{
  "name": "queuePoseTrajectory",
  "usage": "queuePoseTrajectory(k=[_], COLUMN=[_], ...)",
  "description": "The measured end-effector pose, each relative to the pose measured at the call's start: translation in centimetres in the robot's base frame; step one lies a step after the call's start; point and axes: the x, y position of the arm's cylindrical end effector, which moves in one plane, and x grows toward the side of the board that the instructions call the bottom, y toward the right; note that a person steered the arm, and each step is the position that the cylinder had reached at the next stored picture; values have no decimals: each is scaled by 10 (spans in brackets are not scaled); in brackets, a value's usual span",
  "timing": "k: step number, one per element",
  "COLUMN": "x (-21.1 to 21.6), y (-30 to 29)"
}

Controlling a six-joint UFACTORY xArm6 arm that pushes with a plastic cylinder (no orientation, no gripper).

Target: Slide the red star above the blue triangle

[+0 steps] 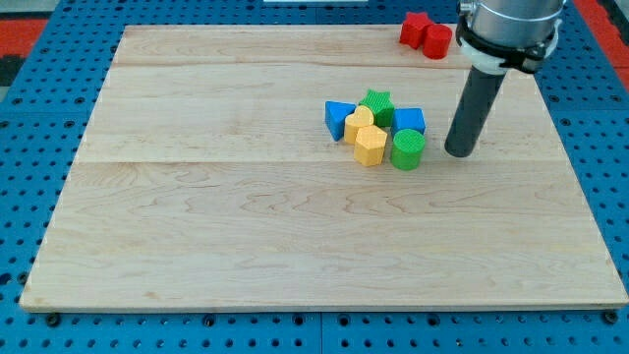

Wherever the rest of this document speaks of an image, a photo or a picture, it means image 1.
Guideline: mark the wooden board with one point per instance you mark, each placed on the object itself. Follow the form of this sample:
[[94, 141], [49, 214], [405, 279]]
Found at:
[[207, 181]]

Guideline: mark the green star block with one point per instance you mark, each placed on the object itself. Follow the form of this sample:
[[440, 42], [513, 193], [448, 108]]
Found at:
[[381, 106]]

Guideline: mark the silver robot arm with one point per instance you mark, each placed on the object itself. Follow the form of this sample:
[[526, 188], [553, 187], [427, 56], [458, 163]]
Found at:
[[502, 35]]

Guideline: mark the yellow heart block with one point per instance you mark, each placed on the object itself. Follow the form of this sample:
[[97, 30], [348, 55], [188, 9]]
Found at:
[[360, 118]]

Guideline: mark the red cylinder block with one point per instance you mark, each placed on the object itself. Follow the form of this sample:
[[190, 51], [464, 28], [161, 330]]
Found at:
[[437, 41]]

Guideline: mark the yellow pentagon block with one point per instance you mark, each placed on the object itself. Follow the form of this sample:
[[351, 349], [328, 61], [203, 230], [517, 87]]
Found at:
[[370, 145]]

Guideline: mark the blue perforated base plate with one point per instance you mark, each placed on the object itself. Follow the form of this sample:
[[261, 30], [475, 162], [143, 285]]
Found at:
[[45, 111]]

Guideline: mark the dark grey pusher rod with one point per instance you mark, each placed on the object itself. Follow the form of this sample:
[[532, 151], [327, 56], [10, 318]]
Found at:
[[474, 105]]

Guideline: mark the green cylinder block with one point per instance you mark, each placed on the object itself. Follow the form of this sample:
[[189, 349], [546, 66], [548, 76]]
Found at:
[[407, 149]]

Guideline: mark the blue triangle block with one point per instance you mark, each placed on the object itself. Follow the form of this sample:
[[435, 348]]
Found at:
[[335, 115]]

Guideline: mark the blue cube block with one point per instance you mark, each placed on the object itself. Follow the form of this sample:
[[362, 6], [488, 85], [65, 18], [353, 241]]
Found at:
[[408, 118]]

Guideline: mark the red star block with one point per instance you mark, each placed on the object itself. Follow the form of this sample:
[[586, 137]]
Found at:
[[414, 28]]

